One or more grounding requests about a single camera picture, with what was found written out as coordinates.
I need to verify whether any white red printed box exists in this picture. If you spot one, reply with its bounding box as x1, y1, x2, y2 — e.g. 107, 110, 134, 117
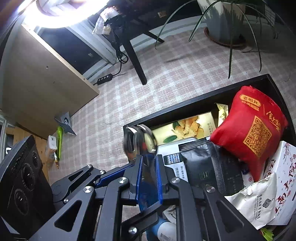
264, 141, 296, 225

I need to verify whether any checkered pink table cloth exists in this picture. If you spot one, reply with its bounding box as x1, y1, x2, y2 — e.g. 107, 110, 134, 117
48, 24, 295, 183

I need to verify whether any blue white bottle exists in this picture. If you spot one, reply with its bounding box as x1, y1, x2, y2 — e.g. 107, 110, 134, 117
146, 216, 177, 241

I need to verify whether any white ring light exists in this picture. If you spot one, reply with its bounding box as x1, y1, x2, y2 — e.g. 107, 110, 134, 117
23, 0, 108, 29

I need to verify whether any potted green plant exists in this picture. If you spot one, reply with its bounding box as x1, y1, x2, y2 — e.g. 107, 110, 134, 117
154, 0, 280, 79

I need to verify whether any orange pine wood panel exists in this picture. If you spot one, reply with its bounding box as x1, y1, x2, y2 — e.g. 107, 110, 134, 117
6, 126, 49, 183

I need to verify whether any white booklet with barcode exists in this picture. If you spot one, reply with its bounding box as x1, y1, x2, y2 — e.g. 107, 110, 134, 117
157, 137, 207, 182

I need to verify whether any large brown wooden board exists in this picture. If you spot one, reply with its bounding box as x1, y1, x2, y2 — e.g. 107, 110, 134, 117
1, 25, 99, 138

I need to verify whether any grey foil pouch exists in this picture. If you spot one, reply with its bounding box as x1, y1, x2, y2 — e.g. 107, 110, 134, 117
54, 112, 76, 135

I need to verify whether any red yellow snack packet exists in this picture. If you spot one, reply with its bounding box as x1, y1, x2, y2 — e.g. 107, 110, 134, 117
54, 152, 60, 169

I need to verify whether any yellow fruit snack box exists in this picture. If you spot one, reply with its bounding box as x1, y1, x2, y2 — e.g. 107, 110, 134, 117
152, 112, 216, 145

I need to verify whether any white paper bag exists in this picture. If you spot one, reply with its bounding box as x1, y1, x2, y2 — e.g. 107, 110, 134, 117
225, 173, 277, 230

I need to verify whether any black storage tray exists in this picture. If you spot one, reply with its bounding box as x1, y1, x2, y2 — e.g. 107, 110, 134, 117
122, 74, 296, 241

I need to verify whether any black foil bag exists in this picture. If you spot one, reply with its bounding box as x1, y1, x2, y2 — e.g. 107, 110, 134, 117
180, 142, 244, 196

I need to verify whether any red cloth bag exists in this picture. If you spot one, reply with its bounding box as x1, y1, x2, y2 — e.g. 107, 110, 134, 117
210, 86, 288, 182

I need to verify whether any black power strip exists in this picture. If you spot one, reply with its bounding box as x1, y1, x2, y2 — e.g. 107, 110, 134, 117
93, 73, 113, 85

